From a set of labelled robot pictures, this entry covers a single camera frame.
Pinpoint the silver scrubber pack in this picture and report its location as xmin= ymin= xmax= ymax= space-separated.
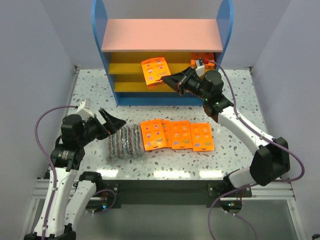
xmin=129 ymin=122 xmax=145 ymax=159
xmin=119 ymin=126 xmax=131 ymax=159
xmin=108 ymin=132 xmax=122 ymax=162

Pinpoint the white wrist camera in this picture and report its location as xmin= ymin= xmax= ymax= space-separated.
xmin=76 ymin=98 xmax=94 ymax=121
xmin=195 ymin=58 xmax=205 ymax=77

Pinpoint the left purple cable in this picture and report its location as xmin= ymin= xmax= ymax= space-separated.
xmin=34 ymin=104 xmax=81 ymax=240

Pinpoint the blue shelf unit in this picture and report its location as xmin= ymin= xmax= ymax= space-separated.
xmin=91 ymin=0 xmax=234 ymax=106

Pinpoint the orange sponge pack hidden middle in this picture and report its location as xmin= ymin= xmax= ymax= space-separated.
xmin=161 ymin=119 xmax=172 ymax=148

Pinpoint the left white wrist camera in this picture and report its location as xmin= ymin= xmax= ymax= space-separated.
xmin=76 ymin=98 xmax=94 ymax=121

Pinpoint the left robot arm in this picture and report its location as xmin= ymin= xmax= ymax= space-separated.
xmin=24 ymin=106 xmax=126 ymax=240

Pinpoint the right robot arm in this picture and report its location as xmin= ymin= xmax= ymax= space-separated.
xmin=161 ymin=67 xmax=290 ymax=189

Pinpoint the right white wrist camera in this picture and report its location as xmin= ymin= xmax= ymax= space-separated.
xmin=195 ymin=58 xmax=205 ymax=77

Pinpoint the orange sponge pack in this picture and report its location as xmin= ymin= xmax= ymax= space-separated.
xmin=141 ymin=57 xmax=171 ymax=89
xmin=140 ymin=119 xmax=167 ymax=151
xmin=169 ymin=120 xmax=193 ymax=150
xmin=190 ymin=52 xmax=215 ymax=70
xmin=190 ymin=122 xmax=215 ymax=152

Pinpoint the orange sponge pack on shelf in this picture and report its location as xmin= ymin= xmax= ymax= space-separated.
xmin=190 ymin=52 xmax=215 ymax=70

